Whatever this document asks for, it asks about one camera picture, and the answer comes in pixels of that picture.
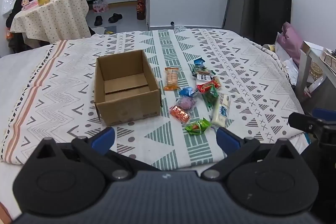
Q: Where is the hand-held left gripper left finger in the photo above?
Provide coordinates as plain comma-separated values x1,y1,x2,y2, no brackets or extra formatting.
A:
34,126,134,181

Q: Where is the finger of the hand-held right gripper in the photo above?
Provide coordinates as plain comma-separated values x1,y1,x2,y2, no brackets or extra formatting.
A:
288,112,326,135
312,108,336,119

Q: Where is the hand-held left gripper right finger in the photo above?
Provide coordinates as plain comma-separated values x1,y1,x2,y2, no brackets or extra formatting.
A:
201,126,300,181

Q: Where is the long white snack packet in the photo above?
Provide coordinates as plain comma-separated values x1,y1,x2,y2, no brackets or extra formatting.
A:
211,93,231,128

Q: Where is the green and red snack packet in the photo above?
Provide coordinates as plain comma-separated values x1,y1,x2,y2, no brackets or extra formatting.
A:
184,119,212,134

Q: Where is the brown cardboard box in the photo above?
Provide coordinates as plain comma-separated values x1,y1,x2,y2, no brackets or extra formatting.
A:
94,49,162,127

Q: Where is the dark green snack packet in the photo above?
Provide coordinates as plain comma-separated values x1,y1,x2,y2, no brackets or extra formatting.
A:
202,88,219,108

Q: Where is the orange-red snack packet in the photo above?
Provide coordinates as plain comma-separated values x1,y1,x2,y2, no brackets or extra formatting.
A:
169,105,191,124

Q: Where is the purple snack packet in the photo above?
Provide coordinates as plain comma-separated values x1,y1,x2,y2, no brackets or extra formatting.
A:
175,97,198,111

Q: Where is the small blue snack packet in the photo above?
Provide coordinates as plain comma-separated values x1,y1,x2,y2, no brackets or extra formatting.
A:
179,87,198,98

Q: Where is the white and black snack packet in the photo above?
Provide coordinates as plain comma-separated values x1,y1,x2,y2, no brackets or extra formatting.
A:
197,74,214,83

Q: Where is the green and brown snack packet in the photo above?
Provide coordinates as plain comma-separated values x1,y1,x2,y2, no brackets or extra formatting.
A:
192,68,216,77

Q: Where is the orange cracker packet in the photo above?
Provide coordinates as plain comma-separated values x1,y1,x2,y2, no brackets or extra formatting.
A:
164,67,180,91

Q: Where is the white side table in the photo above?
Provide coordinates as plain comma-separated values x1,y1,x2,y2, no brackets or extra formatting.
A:
295,40,336,106

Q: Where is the patterned bed blanket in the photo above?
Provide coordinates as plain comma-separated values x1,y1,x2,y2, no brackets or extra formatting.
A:
0,28,306,169

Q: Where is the pink pillow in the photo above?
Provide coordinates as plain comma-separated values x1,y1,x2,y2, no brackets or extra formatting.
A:
277,22,303,64

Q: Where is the white bed sheet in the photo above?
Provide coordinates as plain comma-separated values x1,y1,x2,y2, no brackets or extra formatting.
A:
0,42,61,216

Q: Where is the round table with dotted tablecloth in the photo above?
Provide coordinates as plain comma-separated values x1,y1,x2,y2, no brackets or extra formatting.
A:
10,0,92,48

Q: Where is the pack of water bottles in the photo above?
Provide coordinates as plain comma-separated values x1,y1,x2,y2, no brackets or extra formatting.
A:
92,0,109,13

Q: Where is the dark cola bottle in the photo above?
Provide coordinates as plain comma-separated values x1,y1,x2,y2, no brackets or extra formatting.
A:
136,0,146,20

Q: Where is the pink doll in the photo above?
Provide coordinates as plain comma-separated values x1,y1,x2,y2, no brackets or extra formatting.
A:
21,0,38,11

